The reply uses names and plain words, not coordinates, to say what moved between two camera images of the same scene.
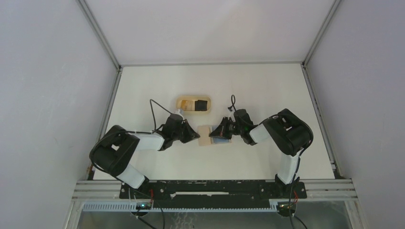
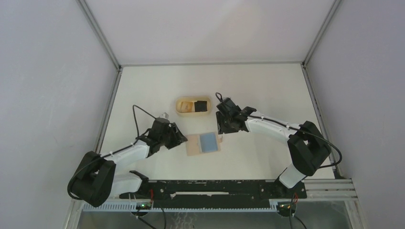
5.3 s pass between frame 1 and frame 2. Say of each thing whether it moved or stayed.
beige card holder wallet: moved
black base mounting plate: stayed
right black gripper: moved
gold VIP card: stayed
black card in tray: stayed
